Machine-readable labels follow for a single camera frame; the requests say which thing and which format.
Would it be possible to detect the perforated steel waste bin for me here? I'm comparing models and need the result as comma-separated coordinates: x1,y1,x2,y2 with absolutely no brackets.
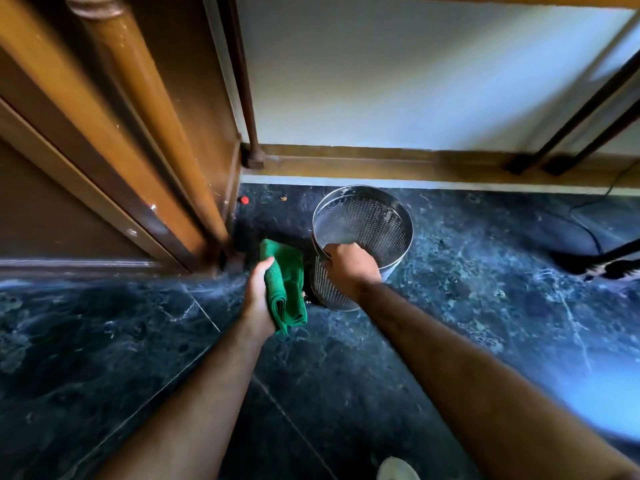
309,185,415,312

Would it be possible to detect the person's right forearm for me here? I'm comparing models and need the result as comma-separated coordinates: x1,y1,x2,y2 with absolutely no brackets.
354,280,640,480

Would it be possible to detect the brown wooden cabinet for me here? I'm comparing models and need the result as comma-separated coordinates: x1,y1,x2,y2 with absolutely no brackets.
0,0,244,276

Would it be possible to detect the green microfiber cloth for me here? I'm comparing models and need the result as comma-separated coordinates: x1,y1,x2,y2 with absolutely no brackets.
259,239,308,335

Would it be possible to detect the person's white shoe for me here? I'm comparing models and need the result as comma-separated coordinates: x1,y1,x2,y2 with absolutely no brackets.
376,457,421,480

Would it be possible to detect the person's left hand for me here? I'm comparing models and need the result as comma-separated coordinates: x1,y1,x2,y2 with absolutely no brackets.
243,257,279,332

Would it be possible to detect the person's right hand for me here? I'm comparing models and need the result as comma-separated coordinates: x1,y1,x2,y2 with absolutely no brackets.
323,243,383,303

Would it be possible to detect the dark metal table leg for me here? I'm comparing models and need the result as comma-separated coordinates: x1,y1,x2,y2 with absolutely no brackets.
218,0,266,169
506,51,640,175
544,97,640,176

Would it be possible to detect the black cable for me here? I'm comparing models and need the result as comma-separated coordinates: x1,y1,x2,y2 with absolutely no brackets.
542,160,640,255

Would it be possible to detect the wooden skirting board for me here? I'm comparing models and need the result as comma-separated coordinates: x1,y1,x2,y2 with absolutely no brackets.
241,144,640,197

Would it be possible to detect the person's left forearm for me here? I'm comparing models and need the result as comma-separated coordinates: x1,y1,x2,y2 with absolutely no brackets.
94,316,279,480

